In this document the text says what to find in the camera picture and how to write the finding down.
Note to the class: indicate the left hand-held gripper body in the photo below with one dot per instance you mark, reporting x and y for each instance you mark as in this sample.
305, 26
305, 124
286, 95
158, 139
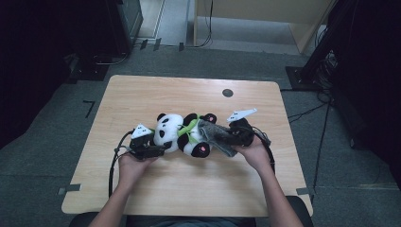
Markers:
142, 147

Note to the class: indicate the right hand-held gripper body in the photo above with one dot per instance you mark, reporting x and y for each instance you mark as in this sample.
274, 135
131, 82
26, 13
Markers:
242, 134

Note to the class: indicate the panda plush toy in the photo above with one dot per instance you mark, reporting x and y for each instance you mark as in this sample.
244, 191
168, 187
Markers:
168, 130

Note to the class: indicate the grey fluffy cloth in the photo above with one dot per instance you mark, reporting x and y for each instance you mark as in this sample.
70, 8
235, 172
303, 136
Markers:
217, 138

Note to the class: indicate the person's left hand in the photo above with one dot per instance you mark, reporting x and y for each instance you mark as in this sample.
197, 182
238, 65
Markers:
135, 170

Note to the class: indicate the person's right hand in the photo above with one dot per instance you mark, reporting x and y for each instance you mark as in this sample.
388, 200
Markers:
255, 156

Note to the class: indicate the dark round table grommet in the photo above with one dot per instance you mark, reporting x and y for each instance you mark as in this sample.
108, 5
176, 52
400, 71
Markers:
227, 93

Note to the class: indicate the black floor tape mark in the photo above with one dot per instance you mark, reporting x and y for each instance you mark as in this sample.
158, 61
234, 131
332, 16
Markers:
90, 107

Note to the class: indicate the person's lap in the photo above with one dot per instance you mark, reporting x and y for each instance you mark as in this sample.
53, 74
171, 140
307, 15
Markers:
189, 222

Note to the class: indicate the black metal stand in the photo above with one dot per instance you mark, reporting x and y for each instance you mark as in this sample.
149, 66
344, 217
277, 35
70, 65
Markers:
299, 77

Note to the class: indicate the grey floor tape strip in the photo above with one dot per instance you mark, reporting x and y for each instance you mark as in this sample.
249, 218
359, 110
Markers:
71, 188
304, 190

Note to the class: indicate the black floor plate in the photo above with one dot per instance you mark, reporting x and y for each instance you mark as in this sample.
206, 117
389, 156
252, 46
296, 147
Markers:
90, 71

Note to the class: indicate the black chair armrest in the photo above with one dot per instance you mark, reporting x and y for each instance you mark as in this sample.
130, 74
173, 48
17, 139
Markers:
82, 220
301, 211

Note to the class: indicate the black cabinet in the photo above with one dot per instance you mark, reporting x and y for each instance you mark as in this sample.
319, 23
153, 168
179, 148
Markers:
126, 25

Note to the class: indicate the light wooden cabinet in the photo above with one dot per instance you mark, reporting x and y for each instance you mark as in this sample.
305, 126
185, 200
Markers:
252, 9

